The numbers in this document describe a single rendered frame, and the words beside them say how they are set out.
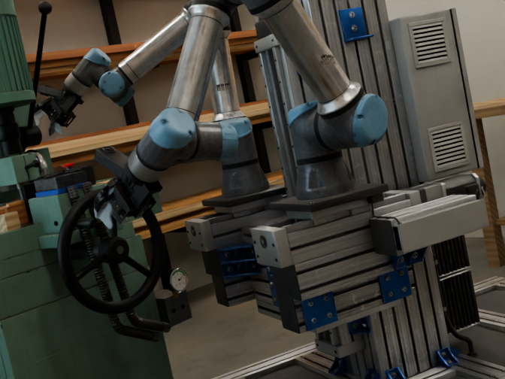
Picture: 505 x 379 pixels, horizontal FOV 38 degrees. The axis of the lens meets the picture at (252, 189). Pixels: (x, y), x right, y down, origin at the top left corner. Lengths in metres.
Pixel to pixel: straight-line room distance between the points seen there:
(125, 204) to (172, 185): 3.44
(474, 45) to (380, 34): 2.61
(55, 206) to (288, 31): 0.66
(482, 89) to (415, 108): 2.62
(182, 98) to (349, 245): 0.57
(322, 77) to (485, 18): 3.09
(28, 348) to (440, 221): 1.01
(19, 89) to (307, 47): 0.74
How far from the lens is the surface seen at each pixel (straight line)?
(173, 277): 1.98
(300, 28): 1.63
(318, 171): 1.80
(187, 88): 1.58
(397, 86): 2.15
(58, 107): 2.45
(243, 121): 2.26
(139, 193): 1.48
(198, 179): 5.05
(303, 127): 1.79
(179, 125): 1.37
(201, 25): 1.64
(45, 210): 1.80
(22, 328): 1.81
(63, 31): 4.72
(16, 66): 1.96
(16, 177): 1.94
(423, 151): 2.14
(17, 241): 1.80
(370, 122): 1.70
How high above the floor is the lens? 1.04
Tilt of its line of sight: 5 degrees down
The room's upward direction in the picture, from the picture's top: 12 degrees counter-clockwise
